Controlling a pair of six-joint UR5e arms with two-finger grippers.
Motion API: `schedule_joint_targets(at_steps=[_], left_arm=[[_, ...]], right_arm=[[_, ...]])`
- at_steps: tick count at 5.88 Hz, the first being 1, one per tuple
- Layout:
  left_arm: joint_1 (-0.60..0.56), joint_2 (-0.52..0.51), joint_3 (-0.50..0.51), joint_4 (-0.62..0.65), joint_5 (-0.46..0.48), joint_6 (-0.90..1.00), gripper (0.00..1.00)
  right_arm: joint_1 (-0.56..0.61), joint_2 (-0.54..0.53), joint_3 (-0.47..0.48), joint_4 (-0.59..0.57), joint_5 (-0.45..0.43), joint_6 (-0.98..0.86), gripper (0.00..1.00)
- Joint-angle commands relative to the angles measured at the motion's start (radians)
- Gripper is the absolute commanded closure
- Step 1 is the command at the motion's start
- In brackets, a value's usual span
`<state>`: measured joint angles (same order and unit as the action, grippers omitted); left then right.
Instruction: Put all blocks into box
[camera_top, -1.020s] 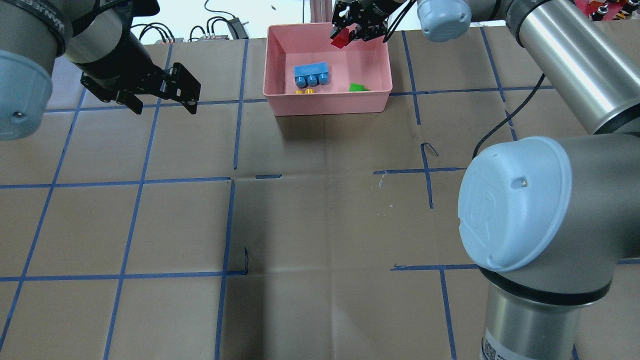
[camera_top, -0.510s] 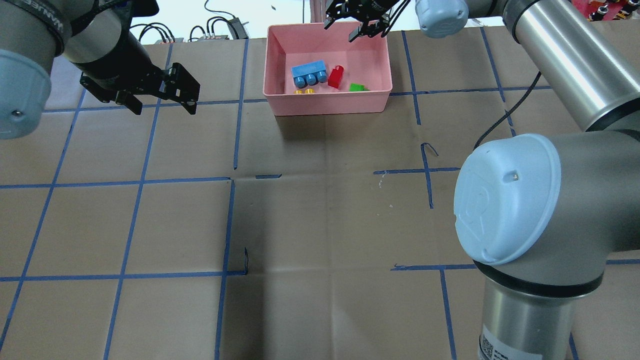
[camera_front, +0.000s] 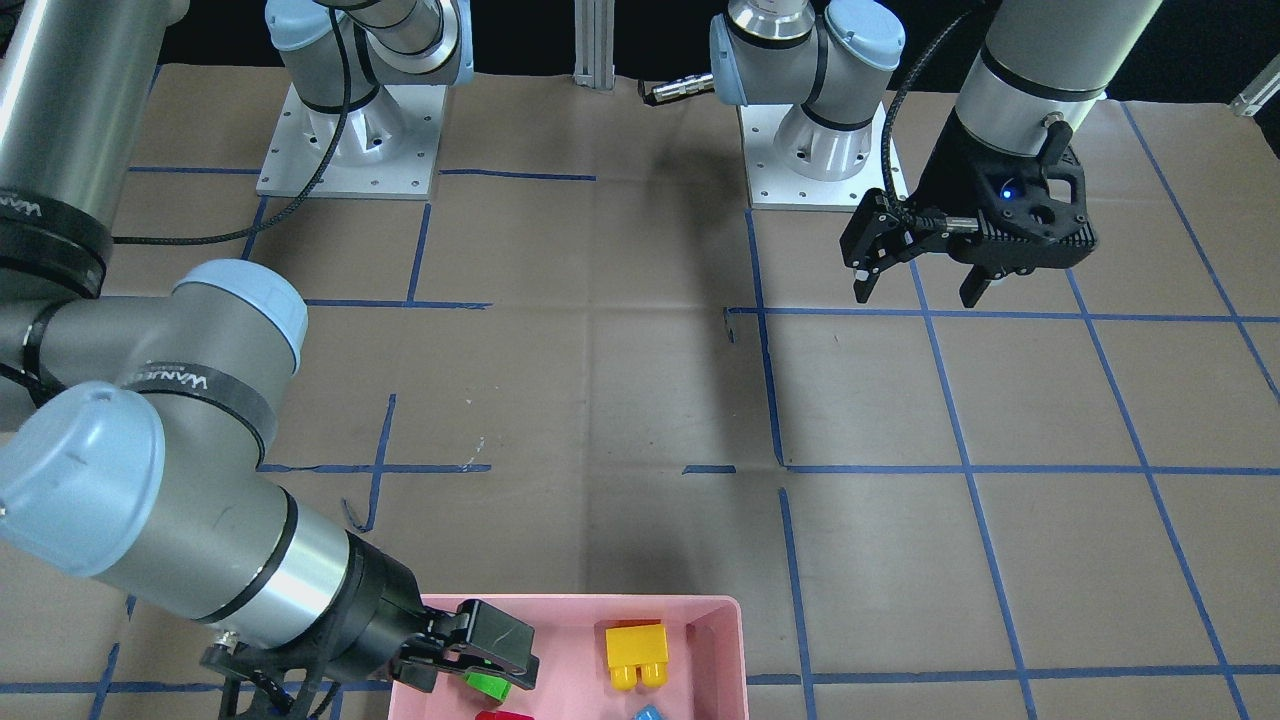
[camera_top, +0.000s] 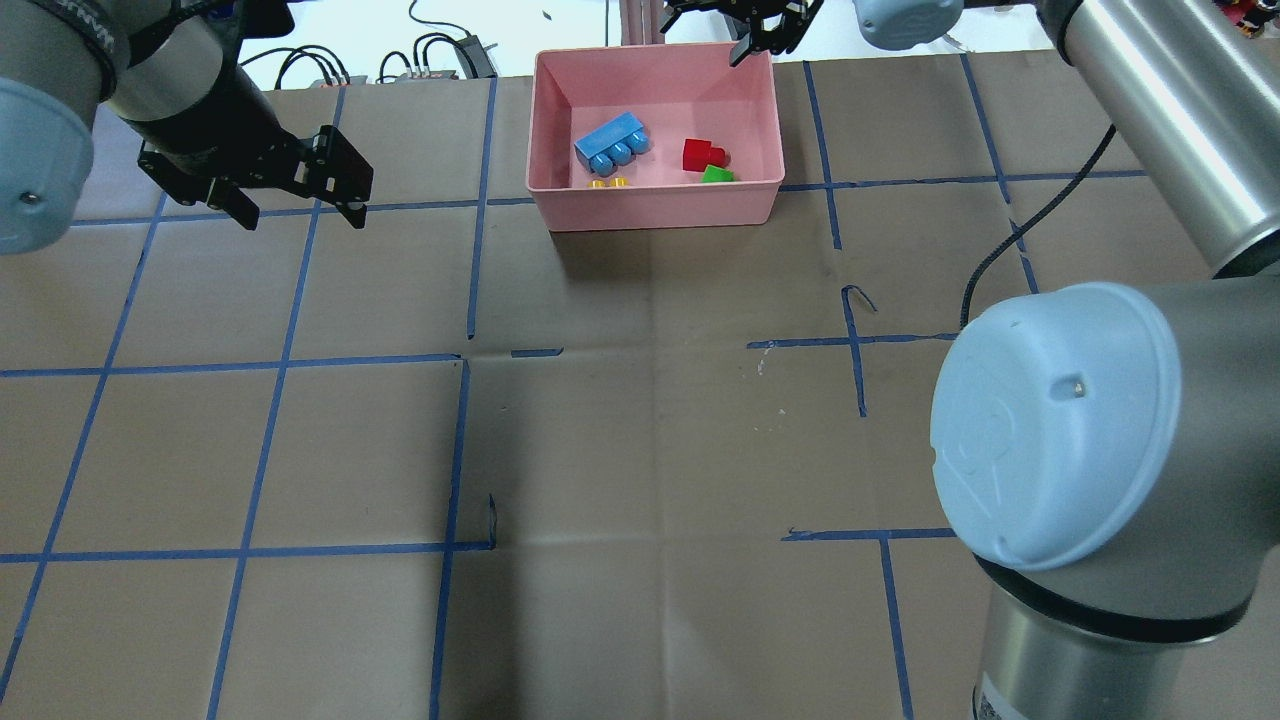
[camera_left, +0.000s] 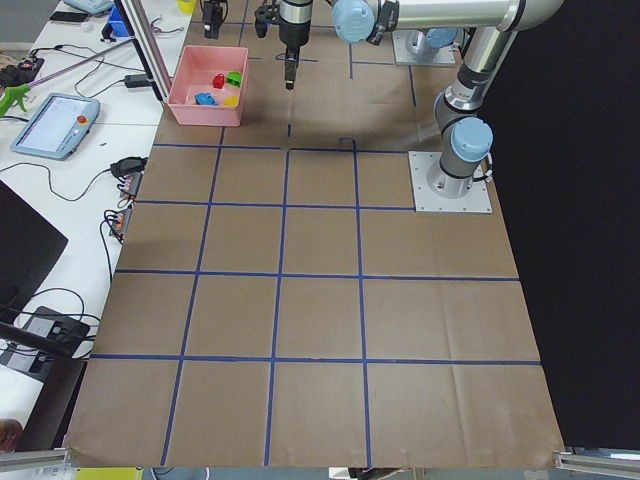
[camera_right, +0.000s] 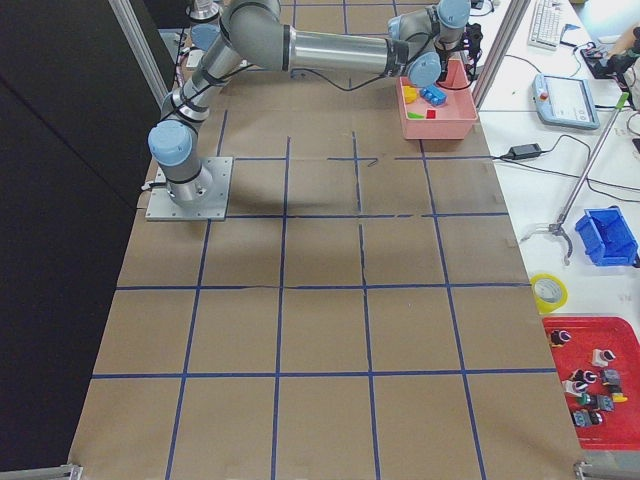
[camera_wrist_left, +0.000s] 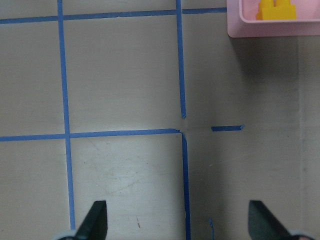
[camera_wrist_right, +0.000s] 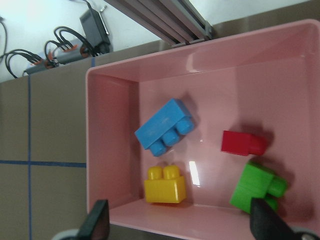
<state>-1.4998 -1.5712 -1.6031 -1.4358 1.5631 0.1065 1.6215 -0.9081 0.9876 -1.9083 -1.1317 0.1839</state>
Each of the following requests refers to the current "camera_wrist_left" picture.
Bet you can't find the yellow toy block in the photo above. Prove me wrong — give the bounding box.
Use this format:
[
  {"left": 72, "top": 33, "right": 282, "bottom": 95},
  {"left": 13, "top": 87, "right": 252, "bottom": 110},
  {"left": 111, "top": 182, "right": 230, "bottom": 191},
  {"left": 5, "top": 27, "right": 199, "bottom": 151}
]
[{"left": 255, "top": 0, "right": 297, "bottom": 21}]

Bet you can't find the pink plastic box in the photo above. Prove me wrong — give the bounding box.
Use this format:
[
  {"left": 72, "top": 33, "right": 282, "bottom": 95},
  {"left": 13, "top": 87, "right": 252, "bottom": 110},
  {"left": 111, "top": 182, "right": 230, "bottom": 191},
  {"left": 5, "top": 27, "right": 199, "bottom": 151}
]
[{"left": 226, "top": 0, "right": 320, "bottom": 38}]

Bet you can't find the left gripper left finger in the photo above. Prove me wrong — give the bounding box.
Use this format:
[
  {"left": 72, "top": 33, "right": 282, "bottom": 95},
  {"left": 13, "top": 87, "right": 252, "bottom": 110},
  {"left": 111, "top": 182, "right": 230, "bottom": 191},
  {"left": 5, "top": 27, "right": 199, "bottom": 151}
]
[{"left": 52, "top": 200, "right": 108, "bottom": 240}]

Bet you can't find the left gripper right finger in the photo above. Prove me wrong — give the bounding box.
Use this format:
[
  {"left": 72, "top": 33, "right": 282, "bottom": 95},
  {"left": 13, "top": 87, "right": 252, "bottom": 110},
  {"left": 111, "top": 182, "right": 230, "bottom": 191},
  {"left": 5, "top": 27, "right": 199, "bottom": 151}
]
[{"left": 247, "top": 200, "right": 315, "bottom": 240}]

